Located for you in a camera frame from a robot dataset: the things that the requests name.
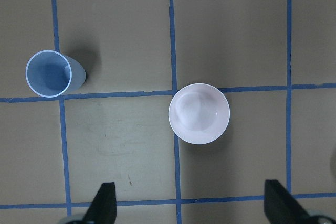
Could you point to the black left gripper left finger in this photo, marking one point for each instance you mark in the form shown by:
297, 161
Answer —
103, 206

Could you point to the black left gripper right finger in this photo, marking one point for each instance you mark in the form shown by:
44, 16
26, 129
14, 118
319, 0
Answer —
280, 206

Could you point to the light blue plastic cup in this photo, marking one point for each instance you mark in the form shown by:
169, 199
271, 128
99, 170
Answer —
51, 74

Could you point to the pink plastic bowl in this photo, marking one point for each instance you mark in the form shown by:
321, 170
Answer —
199, 113

